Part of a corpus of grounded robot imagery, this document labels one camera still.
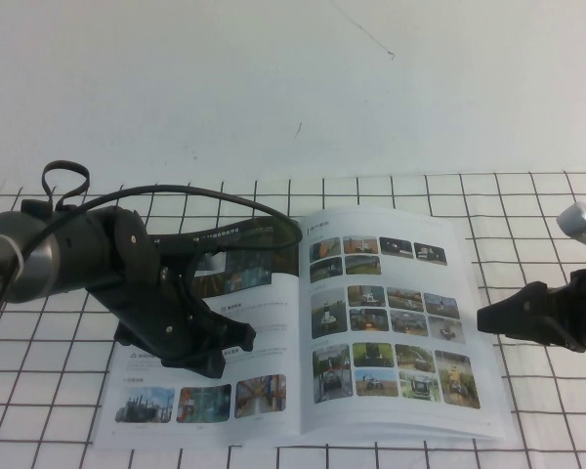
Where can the brochure book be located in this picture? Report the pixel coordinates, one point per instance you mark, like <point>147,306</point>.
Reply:
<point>283,420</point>

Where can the white black-grid tablecloth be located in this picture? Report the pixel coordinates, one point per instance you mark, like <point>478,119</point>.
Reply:
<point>54,371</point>

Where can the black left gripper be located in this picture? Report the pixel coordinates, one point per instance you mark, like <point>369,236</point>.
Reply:
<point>171,322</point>

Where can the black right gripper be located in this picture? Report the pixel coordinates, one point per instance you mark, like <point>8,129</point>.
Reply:
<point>583,312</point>

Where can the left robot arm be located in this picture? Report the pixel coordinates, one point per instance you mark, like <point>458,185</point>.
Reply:
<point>34,264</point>

